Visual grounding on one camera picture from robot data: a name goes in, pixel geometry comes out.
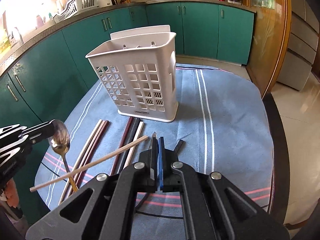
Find dark red chopstick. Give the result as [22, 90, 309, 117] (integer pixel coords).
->
[63, 120, 109, 201]

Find wooden glass sliding door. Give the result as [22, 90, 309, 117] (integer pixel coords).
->
[242, 0, 292, 98]

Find light wooden chopstick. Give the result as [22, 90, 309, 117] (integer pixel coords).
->
[29, 135, 148, 192]

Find maroon chopstick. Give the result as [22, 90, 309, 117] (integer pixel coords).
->
[110, 117, 133, 176]

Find blue striped table cloth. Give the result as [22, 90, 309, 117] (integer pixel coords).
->
[34, 64, 273, 239]

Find white dish drying rack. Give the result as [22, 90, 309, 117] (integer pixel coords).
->
[53, 0, 99, 23]

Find white plastic utensil basket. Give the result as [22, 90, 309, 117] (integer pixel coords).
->
[86, 25, 178, 122]

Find teal lower kitchen cabinets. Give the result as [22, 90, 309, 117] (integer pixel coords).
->
[0, 2, 255, 225]

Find silver refrigerator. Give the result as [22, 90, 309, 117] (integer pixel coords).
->
[277, 0, 319, 91]

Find gold metal spoon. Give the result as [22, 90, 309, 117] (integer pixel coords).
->
[48, 119, 79, 192]

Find black utensil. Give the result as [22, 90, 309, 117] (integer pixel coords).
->
[174, 139, 184, 154]

